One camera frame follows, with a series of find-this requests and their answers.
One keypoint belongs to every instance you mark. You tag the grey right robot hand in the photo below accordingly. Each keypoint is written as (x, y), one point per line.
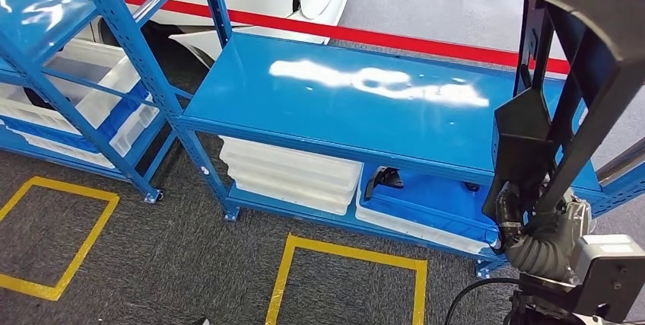
(577, 217)

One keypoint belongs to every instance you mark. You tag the black plastic frame panel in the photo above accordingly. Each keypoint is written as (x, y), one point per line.
(579, 0)

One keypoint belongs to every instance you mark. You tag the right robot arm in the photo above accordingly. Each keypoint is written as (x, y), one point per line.
(539, 257)

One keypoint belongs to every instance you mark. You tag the small black plastic part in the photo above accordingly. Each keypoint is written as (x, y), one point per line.
(385, 179)

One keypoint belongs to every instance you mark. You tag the blue metal shelf rack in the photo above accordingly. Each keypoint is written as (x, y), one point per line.
(252, 106)
(35, 15)

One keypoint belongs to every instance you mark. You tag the grey metal bar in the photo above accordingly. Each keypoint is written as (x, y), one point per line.
(622, 164)

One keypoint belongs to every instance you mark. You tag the white open storage bin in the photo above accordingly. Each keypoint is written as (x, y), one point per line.
(413, 229)

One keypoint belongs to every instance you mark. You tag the yellow floor tape square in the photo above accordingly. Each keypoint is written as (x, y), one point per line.
(70, 189)
(353, 253)

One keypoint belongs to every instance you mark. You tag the red barrier belt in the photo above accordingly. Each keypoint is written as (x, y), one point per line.
(403, 40)

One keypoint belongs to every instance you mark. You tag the white stacked storage bin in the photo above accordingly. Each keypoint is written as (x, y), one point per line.
(297, 202)
(297, 189)
(297, 164)

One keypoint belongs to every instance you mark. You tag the dark robot body tip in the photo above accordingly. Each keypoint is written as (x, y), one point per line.
(201, 322)

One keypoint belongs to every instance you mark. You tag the black rack caster wheel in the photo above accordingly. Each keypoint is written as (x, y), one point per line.
(158, 195)

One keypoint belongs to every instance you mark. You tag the translucent white divided bin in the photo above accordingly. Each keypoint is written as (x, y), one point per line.
(133, 128)

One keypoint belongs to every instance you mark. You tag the large translucent white bin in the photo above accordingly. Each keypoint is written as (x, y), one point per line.
(108, 96)

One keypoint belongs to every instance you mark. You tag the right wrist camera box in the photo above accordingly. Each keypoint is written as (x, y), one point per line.
(610, 272)

